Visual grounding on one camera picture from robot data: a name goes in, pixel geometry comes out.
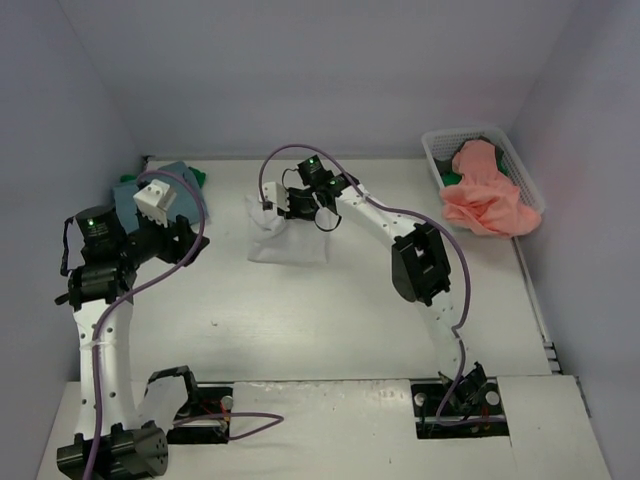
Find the grey-blue t shirt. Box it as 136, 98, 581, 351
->
112, 161, 209, 233

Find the white t shirt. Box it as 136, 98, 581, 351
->
244, 196, 329, 266

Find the white laundry basket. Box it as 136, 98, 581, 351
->
420, 127, 547, 214

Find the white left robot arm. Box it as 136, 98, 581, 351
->
56, 205, 209, 479

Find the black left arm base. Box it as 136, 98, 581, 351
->
167, 383, 234, 446

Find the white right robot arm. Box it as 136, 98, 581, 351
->
276, 155, 486, 415

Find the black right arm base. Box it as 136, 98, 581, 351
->
410, 378, 510, 440

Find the pink t shirt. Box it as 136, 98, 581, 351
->
440, 139, 542, 238

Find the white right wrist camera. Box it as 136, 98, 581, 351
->
260, 181, 290, 217

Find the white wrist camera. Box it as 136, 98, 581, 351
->
133, 180, 176, 227
260, 181, 290, 217

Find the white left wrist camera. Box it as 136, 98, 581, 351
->
133, 180, 176, 227

